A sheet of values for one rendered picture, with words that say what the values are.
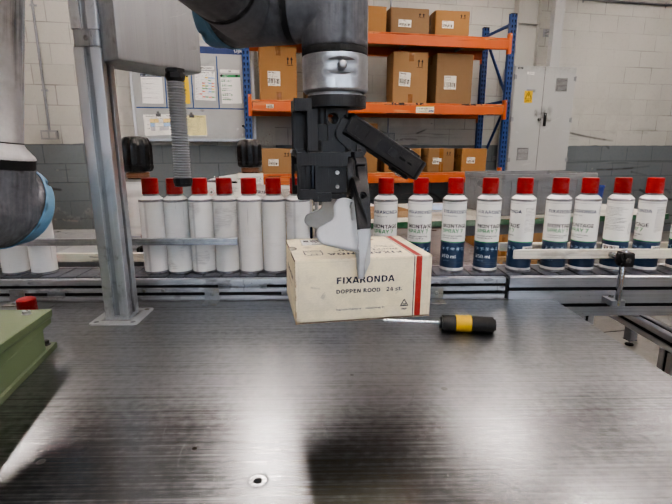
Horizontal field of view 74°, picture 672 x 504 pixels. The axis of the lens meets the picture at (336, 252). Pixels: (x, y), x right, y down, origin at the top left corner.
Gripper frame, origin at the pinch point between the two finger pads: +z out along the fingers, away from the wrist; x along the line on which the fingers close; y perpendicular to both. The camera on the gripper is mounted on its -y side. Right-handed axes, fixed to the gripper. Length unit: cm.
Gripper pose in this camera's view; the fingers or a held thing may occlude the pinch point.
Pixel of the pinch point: (353, 262)
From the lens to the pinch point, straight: 57.1
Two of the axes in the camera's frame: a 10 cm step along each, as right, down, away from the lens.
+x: 1.9, 2.2, -9.6
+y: -9.8, 0.5, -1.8
